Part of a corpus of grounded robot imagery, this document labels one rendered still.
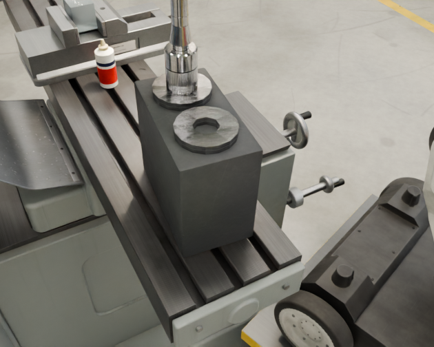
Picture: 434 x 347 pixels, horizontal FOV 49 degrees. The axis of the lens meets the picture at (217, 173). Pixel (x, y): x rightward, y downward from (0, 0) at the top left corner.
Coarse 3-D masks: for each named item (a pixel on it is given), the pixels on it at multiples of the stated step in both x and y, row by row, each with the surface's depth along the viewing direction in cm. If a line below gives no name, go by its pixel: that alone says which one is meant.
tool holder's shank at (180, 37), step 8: (176, 0) 62; (184, 0) 62; (176, 8) 62; (184, 8) 62; (176, 16) 63; (184, 16) 63; (176, 24) 64; (184, 24) 64; (176, 32) 65; (184, 32) 65; (176, 40) 65; (184, 40) 65; (176, 48) 66; (184, 48) 66
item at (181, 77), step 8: (168, 64) 68; (176, 64) 67; (184, 64) 67; (192, 64) 68; (168, 72) 69; (176, 72) 68; (184, 72) 68; (192, 72) 68; (168, 80) 70; (176, 80) 69; (184, 80) 69; (192, 80) 69; (168, 88) 71; (176, 88) 70; (184, 88) 70; (192, 88) 70
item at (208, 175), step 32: (160, 96) 70; (192, 96) 70; (224, 96) 73; (160, 128) 67; (192, 128) 65; (224, 128) 65; (160, 160) 71; (192, 160) 62; (224, 160) 63; (256, 160) 65; (160, 192) 78; (192, 192) 64; (224, 192) 67; (256, 192) 70; (192, 224) 69; (224, 224) 72
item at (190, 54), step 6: (192, 42) 68; (168, 48) 67; (192, 48) 67; (168, 54) 66; (174, 54) 66; (180, 54) 66; (186, 54) 66; (192, 54) 66; (174, 60) 66; (180, 60) 66; (186, 60) 66
